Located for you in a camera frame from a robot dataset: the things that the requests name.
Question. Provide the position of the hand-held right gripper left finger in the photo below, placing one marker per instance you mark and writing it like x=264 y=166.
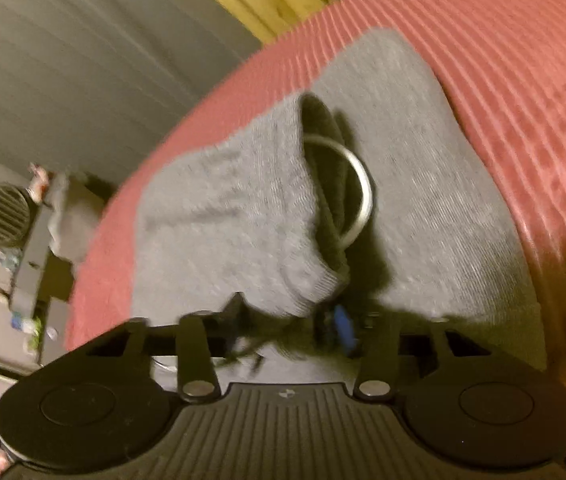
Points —
x=194 y=345

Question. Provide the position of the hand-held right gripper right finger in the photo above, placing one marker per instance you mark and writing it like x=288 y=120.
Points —
x=341 y=327

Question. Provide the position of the grey pants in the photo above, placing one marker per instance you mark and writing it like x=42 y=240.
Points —
x=428 y=240

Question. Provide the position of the dark cabinet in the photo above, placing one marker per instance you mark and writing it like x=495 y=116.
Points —
x=38 y=270

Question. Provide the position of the pale grey cloth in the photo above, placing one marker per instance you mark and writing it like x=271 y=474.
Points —
x=65 y=222

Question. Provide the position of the round slatted grille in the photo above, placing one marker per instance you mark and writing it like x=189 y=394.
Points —
x=3 y=216

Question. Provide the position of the pink ribbed blanket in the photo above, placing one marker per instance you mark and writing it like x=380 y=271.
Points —
x=513 y=85

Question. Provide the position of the grey curtain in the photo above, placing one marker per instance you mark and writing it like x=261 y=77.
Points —
x=88 y=45

